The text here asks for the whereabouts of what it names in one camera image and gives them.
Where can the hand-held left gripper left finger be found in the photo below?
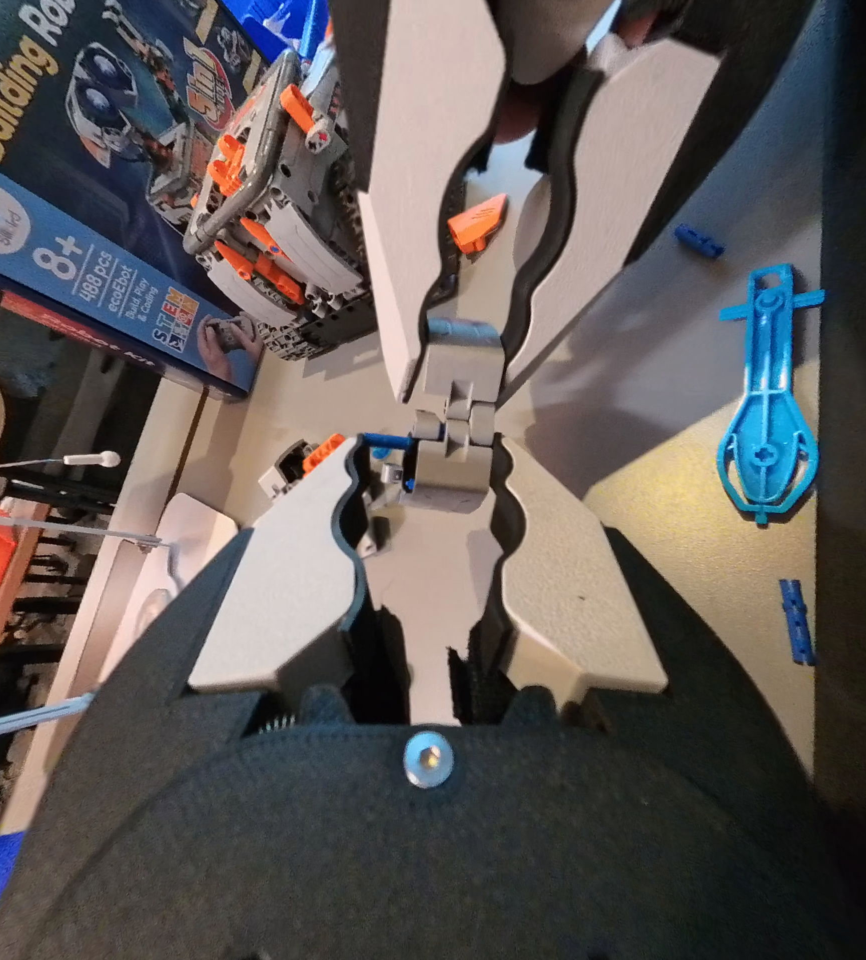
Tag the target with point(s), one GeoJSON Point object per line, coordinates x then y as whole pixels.
{"type": "Point", "coordinates": [275, 600]}

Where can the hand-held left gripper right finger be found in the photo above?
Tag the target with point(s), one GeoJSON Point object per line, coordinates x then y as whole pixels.
{"type": "Point", "coordinates": [583, 600]}

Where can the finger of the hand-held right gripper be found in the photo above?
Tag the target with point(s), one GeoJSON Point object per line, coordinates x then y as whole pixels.
{"type": "Point", "coordinates": [410, 150]}
{"type": "Point", "coordinates": [628, 180]}

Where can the grey bracket brick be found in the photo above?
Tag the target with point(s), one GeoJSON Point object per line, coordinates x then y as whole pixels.
{"type": "Point", "coordinates": [460, 375]}

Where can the blue connector pin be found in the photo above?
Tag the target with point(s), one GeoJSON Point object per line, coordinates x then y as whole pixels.
{"type": "Point", "coordinates": [699, 240]}
{"type": "Point", "coordinates": [798, 623]}

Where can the orange wedge brick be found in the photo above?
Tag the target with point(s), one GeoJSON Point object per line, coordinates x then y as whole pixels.
{"type": "Point", "coordinates": [478, 222]}

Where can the small grey orange brick assembly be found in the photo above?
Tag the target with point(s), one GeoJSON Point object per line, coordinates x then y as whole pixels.
{"type": "Point", "coordinates": [301, 465]}

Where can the large grey tracked brick vehicle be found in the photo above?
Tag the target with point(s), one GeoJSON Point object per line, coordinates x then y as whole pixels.
{"type": "Point", "coordinates": [275, 210]}

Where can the light blue paddle piece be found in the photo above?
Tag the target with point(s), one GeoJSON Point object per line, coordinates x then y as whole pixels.
{"type": "Point", "coordinates": [766, 435]}

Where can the blue cardboard box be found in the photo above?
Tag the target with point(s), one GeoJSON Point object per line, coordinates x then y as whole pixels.
{"type": "Point", "coordinates": [88, 180]}

